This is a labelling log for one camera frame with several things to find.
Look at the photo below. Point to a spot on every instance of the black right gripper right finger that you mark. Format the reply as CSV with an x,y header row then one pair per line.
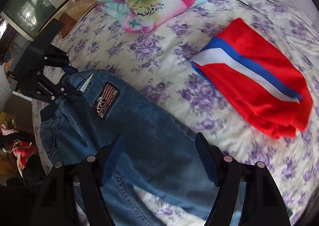
x,y
248,194

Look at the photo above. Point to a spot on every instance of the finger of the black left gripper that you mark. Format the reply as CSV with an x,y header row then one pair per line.
x,y
69,70
65,88

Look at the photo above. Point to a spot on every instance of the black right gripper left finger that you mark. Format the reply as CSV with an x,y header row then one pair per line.
x,y
57,202

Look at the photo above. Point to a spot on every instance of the blue denim kids pants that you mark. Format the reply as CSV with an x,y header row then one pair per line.
x,y
159,152

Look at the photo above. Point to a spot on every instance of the purple floral bed sheet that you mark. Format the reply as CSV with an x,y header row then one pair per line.
x,y
158,65

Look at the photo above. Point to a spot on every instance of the red white blue folded garment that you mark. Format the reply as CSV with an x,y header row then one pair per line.
x,y
257,79

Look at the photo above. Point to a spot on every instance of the window with white frame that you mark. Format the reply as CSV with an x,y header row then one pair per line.
x,y
27,16

